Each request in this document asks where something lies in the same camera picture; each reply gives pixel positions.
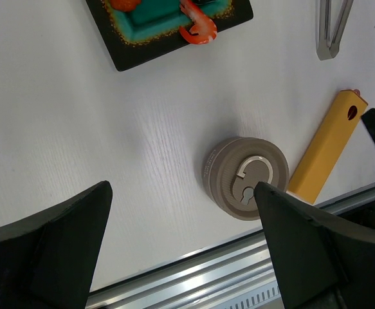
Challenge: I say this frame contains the red crab claw food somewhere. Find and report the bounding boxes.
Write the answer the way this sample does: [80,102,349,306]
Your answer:
[109,0,142,12]

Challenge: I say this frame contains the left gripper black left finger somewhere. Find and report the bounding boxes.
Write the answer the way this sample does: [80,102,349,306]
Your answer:
[0,181,113,308]

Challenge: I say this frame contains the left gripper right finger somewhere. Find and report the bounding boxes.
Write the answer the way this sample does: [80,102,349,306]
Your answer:
[254,182,375,308]

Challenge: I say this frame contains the orange toy shrimp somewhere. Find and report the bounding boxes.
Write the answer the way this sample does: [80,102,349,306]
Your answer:
[179,0,218,45]

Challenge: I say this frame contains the black square plate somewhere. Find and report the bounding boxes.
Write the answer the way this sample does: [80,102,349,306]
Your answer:
[84,0,254,72]

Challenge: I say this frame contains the metal serving tongs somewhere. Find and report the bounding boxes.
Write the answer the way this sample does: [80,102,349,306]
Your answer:
[316,0,354,61]

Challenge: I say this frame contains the yellow wooden block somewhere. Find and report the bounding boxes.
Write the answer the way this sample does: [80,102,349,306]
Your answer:
[288,89,368,204]

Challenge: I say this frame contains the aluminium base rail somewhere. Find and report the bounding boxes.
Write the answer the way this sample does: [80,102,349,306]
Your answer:
[87,187,375,308]

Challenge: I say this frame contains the slotted white cable duct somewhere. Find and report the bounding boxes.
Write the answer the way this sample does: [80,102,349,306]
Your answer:
[210,281,281,309]

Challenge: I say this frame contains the round grey tin lid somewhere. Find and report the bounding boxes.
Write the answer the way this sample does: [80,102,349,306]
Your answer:
[202,136,289,221]

